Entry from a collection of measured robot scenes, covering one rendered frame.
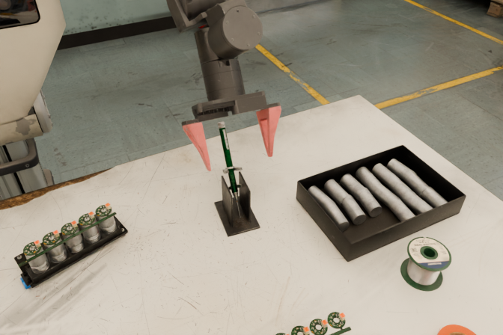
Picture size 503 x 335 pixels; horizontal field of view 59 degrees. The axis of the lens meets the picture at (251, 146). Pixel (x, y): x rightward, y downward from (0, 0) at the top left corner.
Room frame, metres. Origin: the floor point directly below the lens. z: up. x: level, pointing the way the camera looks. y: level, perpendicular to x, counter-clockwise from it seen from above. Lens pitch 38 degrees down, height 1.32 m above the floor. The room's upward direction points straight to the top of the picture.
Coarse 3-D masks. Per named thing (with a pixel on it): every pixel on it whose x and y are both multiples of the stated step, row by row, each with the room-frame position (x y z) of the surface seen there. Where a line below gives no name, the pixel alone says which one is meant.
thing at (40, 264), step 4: (32, 248) 0.41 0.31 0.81; (28, 256) 0.40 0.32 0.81; (40, 256) 0.41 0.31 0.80; (44, 256) 0.41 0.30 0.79; (32, 260) 0.40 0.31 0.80; (36, 260) 0.40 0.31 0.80; (40, 260) 0.41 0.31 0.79; (44, 260) 0.41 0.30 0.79; (32, 264) 0.40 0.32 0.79; (36, 264) 0.40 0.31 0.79; (40, 264) 0.41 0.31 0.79; (44, 264) 0.41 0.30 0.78; (48, 264) 0.42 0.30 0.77; (32, 268) 0.40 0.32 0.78; (36, 268) 0.40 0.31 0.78; (40, 268) 0.40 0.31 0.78; (44, 268) 0.41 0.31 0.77; (36, 272) 0.40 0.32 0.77; (40, 272) 0.40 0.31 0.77
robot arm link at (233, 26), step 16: (176, 0) 0.61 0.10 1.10; (240, 0) 0.57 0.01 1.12; (176, 16) 0.62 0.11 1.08; (208, 16) 0.58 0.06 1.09; (224, 16) 0.54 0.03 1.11; (240, 16) 0.55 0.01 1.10; (256, 16) 0.56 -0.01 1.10; (208, 32) 0.58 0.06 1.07; (224, 32) 0.53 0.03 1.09; (240, 32) 0.54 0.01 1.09; (256, 32) 0.55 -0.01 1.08; (224, 48) 0.54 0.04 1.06; (240, 48) 0.53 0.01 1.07
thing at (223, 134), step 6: (222, 132) 0.59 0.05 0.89; (222, 138) 0.59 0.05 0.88; (222, 144) 0.58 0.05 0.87; (228, 144) 0.58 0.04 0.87; (228, 150) 0.58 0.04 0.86; (228, 156) 0.57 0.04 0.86; (228, 162) 0.56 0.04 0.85; (228, 168) 0.56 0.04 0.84; (228, 174) 0.56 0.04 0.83; (234, 174) 0.56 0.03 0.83; (234, 180) 0.55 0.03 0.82; (234, 186) 0.54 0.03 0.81; (234, 192) 0.54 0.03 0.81
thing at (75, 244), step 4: (68, 228) 0.45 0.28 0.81; (76, 232) 0.45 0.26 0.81; (64, 236) 0.44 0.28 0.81; (68, 236) 0.44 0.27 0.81; (76, 236) 0.45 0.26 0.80; (80, 236) 0.45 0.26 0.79; (72, 240) 0.44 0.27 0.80; (76, 240) 0.44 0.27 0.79; (80, 240) 0.45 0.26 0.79; (68, 244) 0.44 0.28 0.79; (72, 244) 0.44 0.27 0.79; (76, 244) 0.44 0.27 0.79; (80, 244) 0.45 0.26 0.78; (84, 244) 0.46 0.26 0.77; (68, 248) 0.44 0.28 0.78; (72, 248) 0.44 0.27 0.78; (76, 248) 0.44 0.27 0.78; (80, 248) 0.45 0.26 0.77; (72, 252) 0.44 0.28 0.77; (76, 252) 0.44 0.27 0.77
